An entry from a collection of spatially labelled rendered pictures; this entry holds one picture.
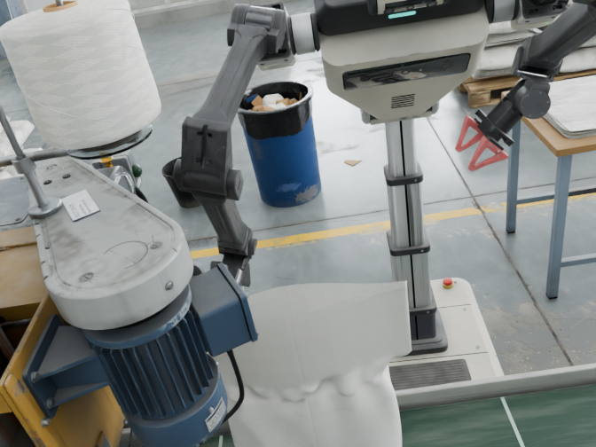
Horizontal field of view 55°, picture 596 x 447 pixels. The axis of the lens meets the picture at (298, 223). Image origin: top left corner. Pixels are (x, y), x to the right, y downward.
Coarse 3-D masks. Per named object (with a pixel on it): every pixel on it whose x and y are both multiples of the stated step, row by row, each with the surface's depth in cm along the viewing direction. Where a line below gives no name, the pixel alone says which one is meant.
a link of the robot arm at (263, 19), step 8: (248, 8) 115; (256, 8) 115; (264, 8) 116; (272, 8) 119; (248, 16) 114; (256, 16) 114; (264, 16) 114; (272, 16) 114; (248, 24) 114; (256, 24) 114; (264, 24) 114
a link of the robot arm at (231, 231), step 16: (176, 160) 98; (176, 176) 97; (240, 176) 99; (192, 192) 101; (208, 192) 101; (240, 192) 102; (208, 208) 106; (224, 208) 106; (224, 224) 114; (240, 224) 124; (224, 240) 125; (240, 240) 126
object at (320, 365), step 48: (288, 288) 121; (336, 288) 119; (384, 288) 116; (288, 336) 115; (336, 336) 118; (384, 336) 122; (288, 384) 123; (336, 384) 125; (384, 384) 126; (240, 432) 131; (288, 432) 130; (336, 432) 129; (384, 432) 132
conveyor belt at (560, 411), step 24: (432, 408) 169; (456, 408) 167; (480, 408) 166; (504, 408) 165; (528, 408) 163; (552, 408) 162; (576, 408) 161; (408, 432) 163; (432, 432) 162; (456, 432) 161; (480, 432) 159; (504, 432) 158; (528, 432) 157; (552, 432) 156; (576, 432) 155
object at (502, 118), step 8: (504, 104) 118; (512, 104) 117; (480, 112) 123; (496, 112) 119; (504, 112) 118; (512, 112) 117; (520, 112) 117; (488, 120) 119; (496, 120) 119; (504, 120) 118; (512, 120) 118; (496, 128) 117; (504, 128) 119; (512, 128) 120; (504, 136) 118; (512, 144) 119
